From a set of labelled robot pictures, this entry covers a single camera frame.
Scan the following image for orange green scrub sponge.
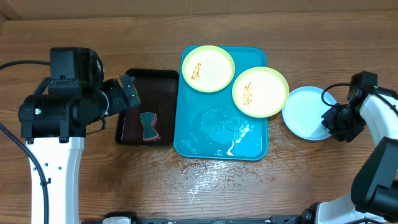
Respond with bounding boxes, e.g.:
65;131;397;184
140;112;160;141

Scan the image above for light blue plate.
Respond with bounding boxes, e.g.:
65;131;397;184
282;86;331;141

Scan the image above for yellow-green plate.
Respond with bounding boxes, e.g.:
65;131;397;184
182;45;235;93
232;67;289;118

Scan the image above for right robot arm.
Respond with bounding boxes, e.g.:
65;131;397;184
295;89;397;223

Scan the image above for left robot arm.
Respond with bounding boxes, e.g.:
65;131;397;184
18;47;140;223

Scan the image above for black rectangular tray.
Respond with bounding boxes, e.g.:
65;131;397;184
115;68;179;147

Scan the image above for teal plastic tray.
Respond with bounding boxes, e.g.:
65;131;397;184
174;45;268;161

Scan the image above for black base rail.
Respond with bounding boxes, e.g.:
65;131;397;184
81;211;358;224

